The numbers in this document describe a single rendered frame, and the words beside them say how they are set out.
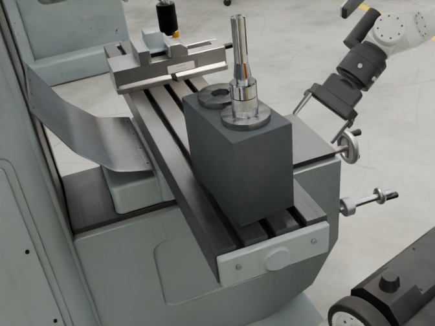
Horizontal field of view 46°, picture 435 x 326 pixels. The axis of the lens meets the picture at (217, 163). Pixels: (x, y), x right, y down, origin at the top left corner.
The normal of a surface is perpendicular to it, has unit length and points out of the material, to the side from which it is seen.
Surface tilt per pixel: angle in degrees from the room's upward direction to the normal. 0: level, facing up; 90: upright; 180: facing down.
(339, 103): 51
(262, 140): 90
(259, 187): 90
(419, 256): 0
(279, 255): 90
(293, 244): 90
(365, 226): 0
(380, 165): 0
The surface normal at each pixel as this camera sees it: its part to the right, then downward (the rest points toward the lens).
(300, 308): -0.10, -0.83
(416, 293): 0.35, -0.31
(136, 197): 0.34, 0.49
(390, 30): -0.18, -0.09
